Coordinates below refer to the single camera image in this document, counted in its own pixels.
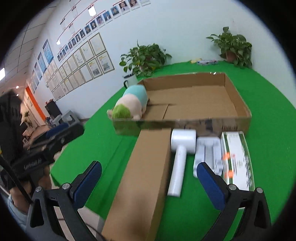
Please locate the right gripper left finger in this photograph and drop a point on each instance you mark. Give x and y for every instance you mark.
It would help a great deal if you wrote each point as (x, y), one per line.
(42, 221)

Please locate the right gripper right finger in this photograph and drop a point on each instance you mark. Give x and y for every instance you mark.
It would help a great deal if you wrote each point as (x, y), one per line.
(228, 198)

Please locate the long narrow cardboard tray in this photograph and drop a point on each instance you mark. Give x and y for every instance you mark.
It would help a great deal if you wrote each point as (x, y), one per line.
(137, 207)

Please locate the white handheld appliance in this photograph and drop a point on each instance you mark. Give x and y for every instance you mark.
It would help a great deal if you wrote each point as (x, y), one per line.
(183, 142)

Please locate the person's left hand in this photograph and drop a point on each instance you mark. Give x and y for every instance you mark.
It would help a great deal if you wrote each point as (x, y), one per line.
(19, 200)

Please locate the grey plastic stool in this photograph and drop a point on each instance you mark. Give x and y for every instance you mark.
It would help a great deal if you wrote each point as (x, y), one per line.
(69, 117)

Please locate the white green carton box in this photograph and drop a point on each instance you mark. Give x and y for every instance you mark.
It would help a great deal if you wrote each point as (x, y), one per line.
(237, 166)

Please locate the green table cloth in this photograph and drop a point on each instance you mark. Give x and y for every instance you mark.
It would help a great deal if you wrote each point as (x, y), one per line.
(270, 140)

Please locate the plush toy green hair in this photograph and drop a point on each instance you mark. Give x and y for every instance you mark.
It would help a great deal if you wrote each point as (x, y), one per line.
(132, 105)

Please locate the white enamel mug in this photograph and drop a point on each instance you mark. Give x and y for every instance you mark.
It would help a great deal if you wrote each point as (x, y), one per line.
(130, 80)

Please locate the large open cardboard box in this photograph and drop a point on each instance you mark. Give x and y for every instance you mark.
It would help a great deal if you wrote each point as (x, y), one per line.
(206, 102)

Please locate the left potted green plant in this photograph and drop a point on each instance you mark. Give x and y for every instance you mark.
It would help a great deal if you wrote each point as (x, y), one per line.
(144, 60)

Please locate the potted green plant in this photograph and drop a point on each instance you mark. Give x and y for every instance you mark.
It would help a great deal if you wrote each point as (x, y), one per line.
(144, 60)
(234, 49)

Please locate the yellow item on table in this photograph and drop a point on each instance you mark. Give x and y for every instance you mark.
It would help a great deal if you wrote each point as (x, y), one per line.
(195, 60)

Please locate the right potted green plant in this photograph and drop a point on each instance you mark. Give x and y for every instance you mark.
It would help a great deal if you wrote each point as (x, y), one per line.
(234, 49)

